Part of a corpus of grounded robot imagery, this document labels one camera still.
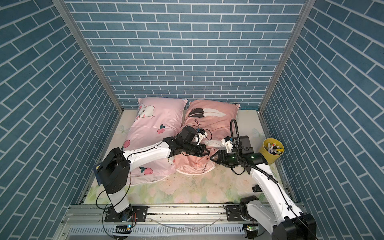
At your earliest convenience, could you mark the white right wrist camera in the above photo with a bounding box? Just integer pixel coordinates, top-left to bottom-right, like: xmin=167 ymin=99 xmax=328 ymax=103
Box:
xmin=222 ymin=136 xmax=238 ymax=154

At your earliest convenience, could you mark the silver corner frame post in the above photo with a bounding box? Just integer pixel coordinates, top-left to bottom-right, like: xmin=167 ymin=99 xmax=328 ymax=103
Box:
xmin=52 ymin=0 xmax=124 ymax=114
xmin=259 ymin=0 xmax=316 ymax=113

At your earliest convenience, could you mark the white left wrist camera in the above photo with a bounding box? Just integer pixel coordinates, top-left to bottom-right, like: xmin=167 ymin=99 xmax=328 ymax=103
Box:
xmin=192 ymin=132 xmax=207 ymax=145

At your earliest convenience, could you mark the black small remote device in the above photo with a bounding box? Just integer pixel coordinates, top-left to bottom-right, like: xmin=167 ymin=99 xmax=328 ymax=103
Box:
xmin=252 ymin=185 xmax=262 ymax=193

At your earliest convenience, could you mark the silver corner frame post left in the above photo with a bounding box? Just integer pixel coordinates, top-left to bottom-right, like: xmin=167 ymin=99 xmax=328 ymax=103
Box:
xmin=52 ymin=0 xmax=124 ymax=114

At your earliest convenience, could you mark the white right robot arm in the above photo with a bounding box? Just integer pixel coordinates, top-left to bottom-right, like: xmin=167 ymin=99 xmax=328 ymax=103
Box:
xmin=210 ymin=150 xmax=317 ymax=240

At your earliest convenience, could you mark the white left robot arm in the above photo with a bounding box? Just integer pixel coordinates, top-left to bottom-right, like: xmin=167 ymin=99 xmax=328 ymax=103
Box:
xmin=95 ymin=126 xmax=210 ymax=214

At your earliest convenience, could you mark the light pink cartoon pillow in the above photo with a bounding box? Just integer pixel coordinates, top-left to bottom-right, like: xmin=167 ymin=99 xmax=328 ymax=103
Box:
xmin=123 ymin=98 xmax=188 ymax=185

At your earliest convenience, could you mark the salmon pink feather pillow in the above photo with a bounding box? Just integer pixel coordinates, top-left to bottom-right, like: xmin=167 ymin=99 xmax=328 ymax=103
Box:
xmin=175 ymin=100 xmax=240 ymax=175

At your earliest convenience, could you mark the silver corner frame post right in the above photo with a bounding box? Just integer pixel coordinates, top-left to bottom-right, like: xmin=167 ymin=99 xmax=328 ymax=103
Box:
xmin=259 ymin=0 xmax=316 ymax=113

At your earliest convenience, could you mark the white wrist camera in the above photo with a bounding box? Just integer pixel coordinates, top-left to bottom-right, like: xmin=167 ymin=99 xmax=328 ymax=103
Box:
xmin=222 ymin=136 xmax=238 ymax=154
xmin=192 ymin=132 xmax=207 ymax=145

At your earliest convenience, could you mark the blue notebook yellow label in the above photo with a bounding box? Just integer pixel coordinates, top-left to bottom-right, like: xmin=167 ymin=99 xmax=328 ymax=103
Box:
xmin=93 ymin=164 xmax=102 ymax=186

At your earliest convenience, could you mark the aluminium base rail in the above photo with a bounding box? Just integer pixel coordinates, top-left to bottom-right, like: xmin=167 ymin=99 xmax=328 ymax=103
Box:
xmin=53 ymin=203 xmax=316 ymax=240

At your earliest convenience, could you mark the yellow pen cup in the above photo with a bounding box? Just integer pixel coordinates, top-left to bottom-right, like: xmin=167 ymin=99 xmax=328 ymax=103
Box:
xmin=259 ymin=138 xmax=285 ymax=164

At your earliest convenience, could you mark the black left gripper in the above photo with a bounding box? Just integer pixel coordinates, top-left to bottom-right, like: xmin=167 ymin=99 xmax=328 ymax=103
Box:
xmin=181 ymin=142 xmax=211 ymax=157

